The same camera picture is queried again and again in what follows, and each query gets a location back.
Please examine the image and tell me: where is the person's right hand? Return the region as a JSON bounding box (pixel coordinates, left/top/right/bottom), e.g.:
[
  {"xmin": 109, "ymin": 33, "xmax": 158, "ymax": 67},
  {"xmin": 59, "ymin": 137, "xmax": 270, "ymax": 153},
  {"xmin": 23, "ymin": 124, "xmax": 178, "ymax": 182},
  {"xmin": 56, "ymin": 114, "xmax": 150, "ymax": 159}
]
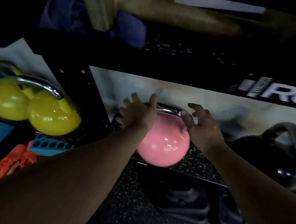
[{"xmin": 177, "ymin": 102, "xmax": 232, "ymax": 156}]

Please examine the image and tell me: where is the person's left hand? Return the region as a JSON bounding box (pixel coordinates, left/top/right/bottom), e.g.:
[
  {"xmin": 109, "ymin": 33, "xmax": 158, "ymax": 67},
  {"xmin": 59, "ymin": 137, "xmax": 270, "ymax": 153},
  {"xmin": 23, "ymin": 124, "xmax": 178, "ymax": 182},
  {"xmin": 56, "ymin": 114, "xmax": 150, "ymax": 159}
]
[{"xmin": 114, "ymin": 88, "xmax": 161, "ymax": 134}]

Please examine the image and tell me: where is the person's left forearm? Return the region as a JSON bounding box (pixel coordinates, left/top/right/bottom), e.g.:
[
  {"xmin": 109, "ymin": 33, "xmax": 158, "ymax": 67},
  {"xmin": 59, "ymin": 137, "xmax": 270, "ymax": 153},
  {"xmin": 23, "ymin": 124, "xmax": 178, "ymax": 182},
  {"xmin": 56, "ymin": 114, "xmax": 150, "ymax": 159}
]
[{"xmin": 0, "ymin": 105, "xmax": 149, "ymax": 224}]

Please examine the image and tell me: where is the person's right forearm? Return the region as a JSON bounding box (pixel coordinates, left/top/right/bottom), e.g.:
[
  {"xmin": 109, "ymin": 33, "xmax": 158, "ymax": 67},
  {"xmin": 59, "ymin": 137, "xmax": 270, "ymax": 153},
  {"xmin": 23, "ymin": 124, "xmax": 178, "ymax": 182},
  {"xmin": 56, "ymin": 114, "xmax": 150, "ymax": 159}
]
[{"xmin": 193, "ymin": 140, "xmax": 296, "ymax": 224}]

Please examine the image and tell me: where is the black metal storage rack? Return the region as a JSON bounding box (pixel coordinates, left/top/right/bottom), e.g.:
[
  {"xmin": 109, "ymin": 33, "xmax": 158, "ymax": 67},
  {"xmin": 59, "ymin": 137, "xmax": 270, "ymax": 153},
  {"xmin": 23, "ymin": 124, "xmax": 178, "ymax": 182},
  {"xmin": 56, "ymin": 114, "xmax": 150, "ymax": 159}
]
[{"xmin": 0, "ymin": 0, "xmax": 296, "ymax": 199}]

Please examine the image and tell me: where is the dark floor weight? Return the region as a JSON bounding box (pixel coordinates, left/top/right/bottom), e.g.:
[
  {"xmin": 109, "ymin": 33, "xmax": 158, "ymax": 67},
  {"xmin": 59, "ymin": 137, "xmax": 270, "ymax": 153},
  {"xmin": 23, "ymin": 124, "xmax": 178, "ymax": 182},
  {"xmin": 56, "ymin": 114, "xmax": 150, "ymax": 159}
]
[
  {"xmin": 148, "ymin": 173, "xmax": 216, "ymax": 224},
  {"xmin": 214, "ymin": 193, "xmax": 264, "ymax": 224}
]

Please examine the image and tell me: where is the blue block with holes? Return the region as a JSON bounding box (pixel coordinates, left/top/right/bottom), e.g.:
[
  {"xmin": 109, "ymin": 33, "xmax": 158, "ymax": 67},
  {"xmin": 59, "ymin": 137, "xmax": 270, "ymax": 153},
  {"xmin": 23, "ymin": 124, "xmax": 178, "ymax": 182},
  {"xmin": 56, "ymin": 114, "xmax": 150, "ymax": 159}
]
[{"xmin": 28, "ymin": 133, "xmax": 76, "ymax": 161}]

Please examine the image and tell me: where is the thick wooden club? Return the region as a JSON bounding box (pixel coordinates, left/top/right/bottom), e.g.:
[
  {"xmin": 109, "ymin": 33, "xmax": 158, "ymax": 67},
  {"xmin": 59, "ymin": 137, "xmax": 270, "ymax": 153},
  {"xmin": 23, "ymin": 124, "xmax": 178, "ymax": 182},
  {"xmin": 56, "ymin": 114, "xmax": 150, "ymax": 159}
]
[{"xmin": 63, "ymin": 0, "xmax": 127, "ymax": 34}]

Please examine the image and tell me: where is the blue cloth bag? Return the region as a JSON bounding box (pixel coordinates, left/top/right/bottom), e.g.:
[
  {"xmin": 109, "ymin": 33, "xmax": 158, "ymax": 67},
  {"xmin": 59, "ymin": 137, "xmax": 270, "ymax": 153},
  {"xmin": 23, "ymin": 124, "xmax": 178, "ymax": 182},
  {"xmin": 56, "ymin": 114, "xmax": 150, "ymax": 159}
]
[{"xmin": 30, "ymin": 0, "xmax": 153, "ymax": 50}]

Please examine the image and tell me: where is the orange resistance band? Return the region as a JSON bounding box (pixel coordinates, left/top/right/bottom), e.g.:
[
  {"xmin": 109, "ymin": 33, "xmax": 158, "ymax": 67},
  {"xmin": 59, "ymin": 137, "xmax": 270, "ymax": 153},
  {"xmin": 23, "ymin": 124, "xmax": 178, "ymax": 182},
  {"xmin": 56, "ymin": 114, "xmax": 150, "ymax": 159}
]
[{"xmin": 0, "ymin": 137, "xmax": 41, "ymax": 194}]

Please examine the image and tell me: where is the pink kettlebell with chrome handle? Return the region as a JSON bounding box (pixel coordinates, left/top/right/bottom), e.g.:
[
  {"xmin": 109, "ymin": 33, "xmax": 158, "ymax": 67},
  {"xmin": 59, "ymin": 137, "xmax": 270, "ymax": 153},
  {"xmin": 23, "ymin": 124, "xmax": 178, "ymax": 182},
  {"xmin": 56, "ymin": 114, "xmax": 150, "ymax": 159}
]
[{"xmin": 133, "ymin": 100, "xmax": 196, "ymax": 171}]

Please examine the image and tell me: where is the black kettlebell with chrome handle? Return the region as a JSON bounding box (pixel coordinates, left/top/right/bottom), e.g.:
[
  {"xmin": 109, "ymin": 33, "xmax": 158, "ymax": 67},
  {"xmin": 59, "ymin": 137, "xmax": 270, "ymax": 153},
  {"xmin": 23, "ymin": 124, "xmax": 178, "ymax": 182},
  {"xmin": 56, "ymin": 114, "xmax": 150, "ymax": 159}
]
[{"xmin": 222, "ymin": 113, "xmax": 296, "ymax": 192}]

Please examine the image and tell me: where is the yellow kettlebell with chrome handle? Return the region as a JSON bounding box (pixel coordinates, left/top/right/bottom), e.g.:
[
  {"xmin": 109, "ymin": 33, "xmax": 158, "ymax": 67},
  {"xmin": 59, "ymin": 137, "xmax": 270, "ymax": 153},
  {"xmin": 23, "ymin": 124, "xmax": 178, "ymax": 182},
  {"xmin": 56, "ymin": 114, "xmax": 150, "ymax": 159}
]
[
  {"xmin": 0, "ymin": 59, "xmax": 38, "ymax": 124},
  {"xmin": 8, "ymin": 74, "xmax": 87, "ymax": 140}
]

